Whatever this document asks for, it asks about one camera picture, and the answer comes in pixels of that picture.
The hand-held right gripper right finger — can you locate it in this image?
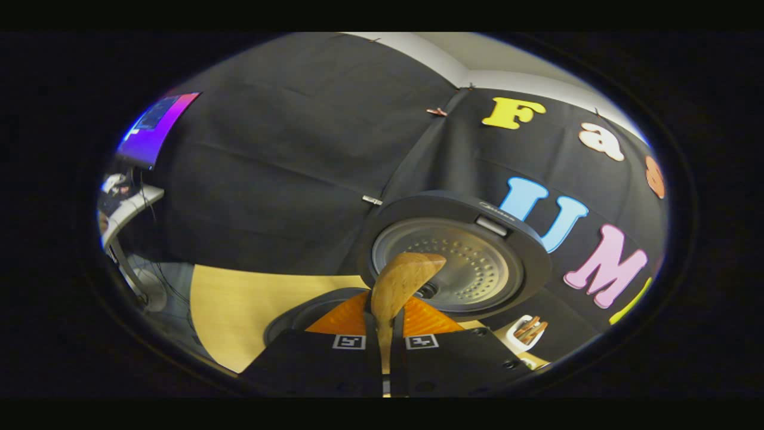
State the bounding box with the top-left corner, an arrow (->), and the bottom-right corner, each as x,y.
390,296 -> 535,398

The dark grey rice cooker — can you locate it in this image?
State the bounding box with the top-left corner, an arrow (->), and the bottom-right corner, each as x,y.
263,191 -> 553,348

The purple lit monitor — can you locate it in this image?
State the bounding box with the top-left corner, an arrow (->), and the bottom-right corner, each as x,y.
116,92 -> 201,171

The white desk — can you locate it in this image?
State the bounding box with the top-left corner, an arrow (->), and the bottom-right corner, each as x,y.
98,183 -> 167,311

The wooden spoon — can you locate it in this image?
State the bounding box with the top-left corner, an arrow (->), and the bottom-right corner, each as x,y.
370,252 -> 448,398

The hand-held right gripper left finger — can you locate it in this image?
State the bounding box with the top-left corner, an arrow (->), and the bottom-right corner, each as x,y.
239,290 -> 383,398

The white toaster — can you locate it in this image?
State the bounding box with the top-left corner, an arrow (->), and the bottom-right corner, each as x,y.
504,314 -> 549,355

